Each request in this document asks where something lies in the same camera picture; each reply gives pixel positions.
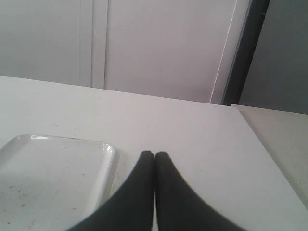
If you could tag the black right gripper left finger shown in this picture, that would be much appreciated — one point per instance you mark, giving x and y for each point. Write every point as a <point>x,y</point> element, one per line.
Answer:
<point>131,207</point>

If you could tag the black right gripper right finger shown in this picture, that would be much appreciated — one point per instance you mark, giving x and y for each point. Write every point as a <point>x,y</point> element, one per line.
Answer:
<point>179,207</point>

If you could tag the white plastic tray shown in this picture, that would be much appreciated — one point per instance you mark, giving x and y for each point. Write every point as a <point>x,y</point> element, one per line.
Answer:
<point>50,183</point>

